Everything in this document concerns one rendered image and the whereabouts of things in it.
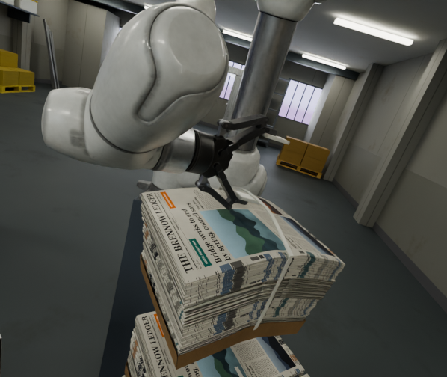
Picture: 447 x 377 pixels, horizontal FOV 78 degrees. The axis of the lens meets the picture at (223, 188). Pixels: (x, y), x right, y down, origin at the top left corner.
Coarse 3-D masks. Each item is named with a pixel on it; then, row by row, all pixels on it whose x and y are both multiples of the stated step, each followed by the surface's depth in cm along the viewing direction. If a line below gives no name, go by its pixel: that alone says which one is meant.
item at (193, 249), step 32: (160, 192) 64; (192, 192) 66; (160, 224) 53; (192, 224) 54; (224, 224) 56; (160, 256) 55; (192, 256) 47; (224, 256) 48; (256, 256) 49; (160, 288) 58; (192, 288) 43; (224, 288) 47; (256, 288) 52; (192, 320) 47; (224, 320) 52
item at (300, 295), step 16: (256, 208) 69; (272, 208) 76; (288, 224) 69; (304, 240) 63; (320, 256) 58; (336, 256) 66; (304, 272) 57; (320, 272) 60; (336, 272) 64; (288, 288) 57; (304, 288) 60; (320, 288) 64; (288, 304) 61; (304, 304) 65; (272, 320) 61; (288, 320) 64
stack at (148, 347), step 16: (144, 320) 73; (144, 336) 69; (160, 336) 70; (272, 336) 80; (144, 352) 67; (160, 352) 66; (224, 352) 71; (240, 352) 72; (256, 352) 73; (272, 352) 75; (288, 352) 76; (128, 368) 79; (144, 368) 67; (160, 368) 62; (192, 368) 64; (208, 368) 66; (224, 368) 67; (240, 368) 68; (256, 368) 69; (272, 368) 70; (288, 368) 72
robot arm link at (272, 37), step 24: (264, 0) 64; (288, 0) 62; (312, 0) 63; (264, 24) 68; (288, 24) 67; (264, 48) 70; (288, 48) 72; (264, 72) 73; (240, 96) 80; (264, 96) 77; (240, 168) 88; (264, 168) 95
